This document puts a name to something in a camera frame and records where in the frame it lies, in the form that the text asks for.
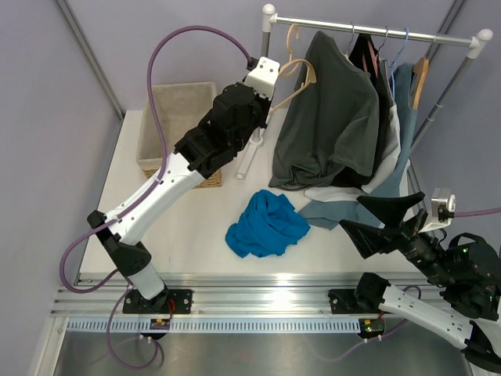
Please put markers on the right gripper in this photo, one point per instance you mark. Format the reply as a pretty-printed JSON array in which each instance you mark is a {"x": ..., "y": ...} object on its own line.
[{"x": 389, "y": 210}]

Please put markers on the bright blue t shirt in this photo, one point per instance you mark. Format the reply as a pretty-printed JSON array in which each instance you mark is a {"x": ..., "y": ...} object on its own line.
[{"x": 268, "y": 226}]

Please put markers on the dark grey t shirt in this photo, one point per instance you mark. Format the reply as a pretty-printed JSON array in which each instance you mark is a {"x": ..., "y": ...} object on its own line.
[{"x": 329, "y": 135}]

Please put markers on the white plastic hanger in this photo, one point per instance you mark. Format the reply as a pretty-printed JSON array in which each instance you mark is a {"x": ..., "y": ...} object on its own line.
[{"x": 347, "y": 53}]

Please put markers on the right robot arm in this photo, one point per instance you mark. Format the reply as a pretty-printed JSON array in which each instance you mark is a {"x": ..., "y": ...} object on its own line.
[{"x": 468, "y": 273}]

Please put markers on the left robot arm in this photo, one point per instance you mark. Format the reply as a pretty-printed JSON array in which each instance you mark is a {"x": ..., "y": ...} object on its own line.
[{"x": 221, "y": 134}]

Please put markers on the steel blue t shirt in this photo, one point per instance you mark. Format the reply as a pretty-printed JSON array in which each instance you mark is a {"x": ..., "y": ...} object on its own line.
[{"x": 327, "y": 215}]

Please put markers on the brown wooden hanger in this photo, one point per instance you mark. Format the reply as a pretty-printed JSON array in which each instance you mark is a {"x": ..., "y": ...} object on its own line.
[{"x": 420, "y": 70}]

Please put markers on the pink hanger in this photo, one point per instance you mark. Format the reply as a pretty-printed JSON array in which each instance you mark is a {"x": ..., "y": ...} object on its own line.
[{"x": 370, "y": 58}]

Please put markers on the black t shirt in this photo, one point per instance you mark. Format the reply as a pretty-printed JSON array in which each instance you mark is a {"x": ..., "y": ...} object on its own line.
[{"x": 372, "y": 78}]

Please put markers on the metal clothes rack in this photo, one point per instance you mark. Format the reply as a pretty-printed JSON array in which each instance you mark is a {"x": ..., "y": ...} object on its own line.
[{"x": 474, "y": 44}]

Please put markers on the wicker laundry basket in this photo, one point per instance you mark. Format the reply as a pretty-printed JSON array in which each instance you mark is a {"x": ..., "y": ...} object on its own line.
[{"x": 179, "y": 107}]

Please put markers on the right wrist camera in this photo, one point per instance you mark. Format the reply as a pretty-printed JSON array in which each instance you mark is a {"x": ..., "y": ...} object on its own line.
[{"x": 443, "y": 206}]

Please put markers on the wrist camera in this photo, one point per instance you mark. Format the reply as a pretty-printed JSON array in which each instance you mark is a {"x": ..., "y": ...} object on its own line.
[
  {"x": 262, "y": 79},
  {"x": 443, "y": 206}
]

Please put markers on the slotted cable duct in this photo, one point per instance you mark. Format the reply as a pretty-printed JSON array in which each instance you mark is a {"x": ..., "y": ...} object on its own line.
[{"x": 325, "y": 325}]

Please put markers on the blue wire hanger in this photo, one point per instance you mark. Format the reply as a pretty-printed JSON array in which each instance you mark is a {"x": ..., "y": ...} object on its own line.
[{"x": 391, "y": 67}]

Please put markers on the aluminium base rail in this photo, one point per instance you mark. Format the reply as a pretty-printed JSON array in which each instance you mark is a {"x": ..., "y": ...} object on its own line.
[{"x": 279, "y": 294}]

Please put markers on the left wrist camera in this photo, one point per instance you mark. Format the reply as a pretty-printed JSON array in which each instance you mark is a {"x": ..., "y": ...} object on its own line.
[{"x": 262, "y": 79}]

